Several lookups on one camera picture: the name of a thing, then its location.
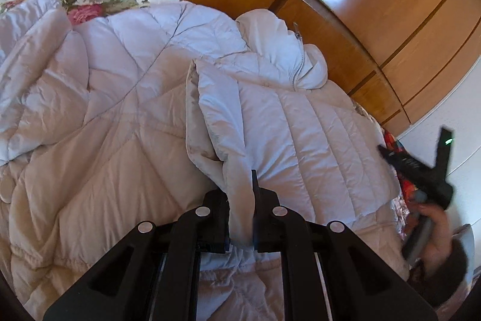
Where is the white quilted puffer jacket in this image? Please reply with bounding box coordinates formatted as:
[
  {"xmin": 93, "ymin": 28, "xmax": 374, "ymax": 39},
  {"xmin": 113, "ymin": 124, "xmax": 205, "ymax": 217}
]
[{"xmin": 1, "ymin": 0, "xmax": 409, "ymax": 320}]

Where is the dark sleeve forearm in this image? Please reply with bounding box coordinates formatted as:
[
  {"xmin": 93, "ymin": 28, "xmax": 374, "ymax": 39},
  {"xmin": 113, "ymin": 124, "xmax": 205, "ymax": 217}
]
[{"xmin": 407, "ymin": 239, "xmax": 468, "ymax": 309}]

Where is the person's right hand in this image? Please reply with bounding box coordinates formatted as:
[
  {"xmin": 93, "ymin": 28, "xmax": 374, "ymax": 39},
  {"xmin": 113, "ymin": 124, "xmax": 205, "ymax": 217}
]
[{"xmin": 403, "ymin": 202, "xmax": 452, "ymax": 276}]

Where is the colourful checked pillow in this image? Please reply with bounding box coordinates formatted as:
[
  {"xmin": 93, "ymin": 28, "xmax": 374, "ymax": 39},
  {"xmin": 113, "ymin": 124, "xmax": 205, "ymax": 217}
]
[{"xmin": 381, "ymin": 128, "xmax": 418, "ymax": 227}]

